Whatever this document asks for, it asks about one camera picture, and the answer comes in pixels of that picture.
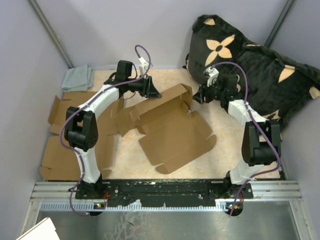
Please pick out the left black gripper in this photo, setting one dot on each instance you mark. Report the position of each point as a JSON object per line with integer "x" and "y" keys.
{"x": 148, "y": 89}

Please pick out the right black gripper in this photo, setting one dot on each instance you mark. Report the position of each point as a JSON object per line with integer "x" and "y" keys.
{"x": 203, "y": 90}

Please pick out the brown cardboard box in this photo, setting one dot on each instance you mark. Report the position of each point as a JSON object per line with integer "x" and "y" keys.
{"x": 61, "y": 164}
{"x": 173, "y": 134}

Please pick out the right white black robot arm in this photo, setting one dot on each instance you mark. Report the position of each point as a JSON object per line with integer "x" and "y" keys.
{"x": 261, "y": 143}

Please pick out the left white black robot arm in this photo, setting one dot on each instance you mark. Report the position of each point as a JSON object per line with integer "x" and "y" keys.
{"x": 80, "y": 129}

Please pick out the black plush flower cushion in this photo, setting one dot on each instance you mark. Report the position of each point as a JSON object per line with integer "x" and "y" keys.
{"x": 278, "y": 87}

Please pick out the grey folded cloth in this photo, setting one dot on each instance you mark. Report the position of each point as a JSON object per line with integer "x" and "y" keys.
{"x": 78, "y": 79}

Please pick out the white board corner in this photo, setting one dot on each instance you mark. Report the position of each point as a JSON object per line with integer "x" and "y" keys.
{"x": 44, "y": 230}

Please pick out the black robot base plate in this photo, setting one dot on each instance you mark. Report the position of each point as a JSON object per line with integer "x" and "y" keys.
{"x": 176, "y": 193}

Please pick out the aluminium rail frame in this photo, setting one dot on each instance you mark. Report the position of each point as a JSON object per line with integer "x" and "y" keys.
{"x": 173, "y": 209}

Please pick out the right grey corner post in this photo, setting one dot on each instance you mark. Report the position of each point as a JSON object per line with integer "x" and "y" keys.
{"x": 279, "y": 22}

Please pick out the grey corner post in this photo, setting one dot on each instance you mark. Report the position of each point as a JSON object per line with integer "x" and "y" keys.
{"x": 53, "y": 36}
{"x": 279, "y": 22}

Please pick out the left grey corner post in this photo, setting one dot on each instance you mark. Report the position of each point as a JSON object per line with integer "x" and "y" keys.
{"x": 53, "y": 36}

